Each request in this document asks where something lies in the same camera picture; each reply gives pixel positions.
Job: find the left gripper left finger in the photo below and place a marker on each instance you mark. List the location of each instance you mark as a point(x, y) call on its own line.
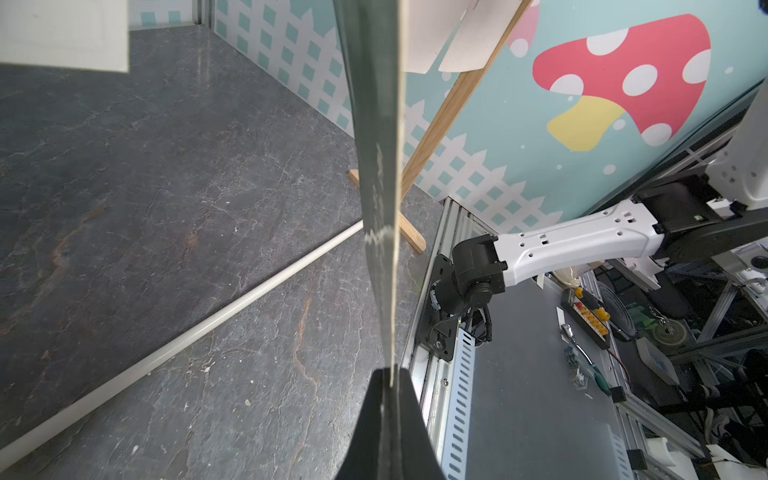
point(362, 458)

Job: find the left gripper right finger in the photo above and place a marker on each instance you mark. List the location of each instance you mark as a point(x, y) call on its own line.
point(417, 456)

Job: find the postcard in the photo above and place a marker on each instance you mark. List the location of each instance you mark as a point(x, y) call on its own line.
point(87, 35)
point(430, 26)
point(373, 41)
point(479, 32)

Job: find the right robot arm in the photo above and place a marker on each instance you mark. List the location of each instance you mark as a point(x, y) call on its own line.
point(691, 215)

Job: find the wooden clothesline rack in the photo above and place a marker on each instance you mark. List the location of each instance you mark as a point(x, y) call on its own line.
point(135, 205)

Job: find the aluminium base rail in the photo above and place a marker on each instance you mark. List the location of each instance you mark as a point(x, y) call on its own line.
point(443, 387)

